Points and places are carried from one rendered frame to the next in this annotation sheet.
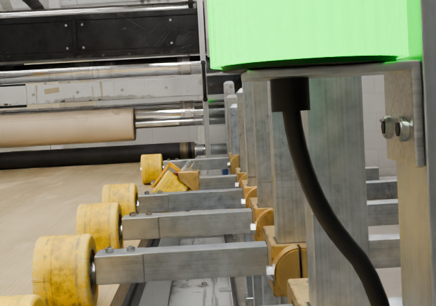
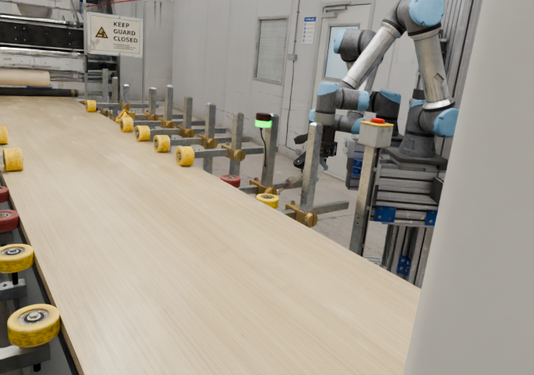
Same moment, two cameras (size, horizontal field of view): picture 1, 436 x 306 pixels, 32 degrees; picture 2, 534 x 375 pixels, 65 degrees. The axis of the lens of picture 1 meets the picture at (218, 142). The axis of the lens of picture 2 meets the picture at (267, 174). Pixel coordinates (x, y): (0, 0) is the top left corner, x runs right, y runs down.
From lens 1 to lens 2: 1.47 m
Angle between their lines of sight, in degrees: 38
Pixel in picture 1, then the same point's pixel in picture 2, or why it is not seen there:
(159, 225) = (158, 132)
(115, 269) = (173, 142)
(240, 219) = (177, 131)
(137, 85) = (52, 61)
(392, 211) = not seen: hidden behind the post
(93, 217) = (144, 129)
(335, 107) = (240, 120)
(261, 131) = (187, 110)
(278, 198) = (208, 129)
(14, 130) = not seen: outside the picture
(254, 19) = (262, 124)
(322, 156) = (237, 126)
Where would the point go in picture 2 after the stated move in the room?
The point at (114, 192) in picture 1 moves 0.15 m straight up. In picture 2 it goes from (126, 121) to (127, 93)
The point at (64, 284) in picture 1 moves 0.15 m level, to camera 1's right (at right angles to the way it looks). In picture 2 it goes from (165, 145) to (195, 144)
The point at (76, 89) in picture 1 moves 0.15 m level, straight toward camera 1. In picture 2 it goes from (21, 59) to (27, 61)
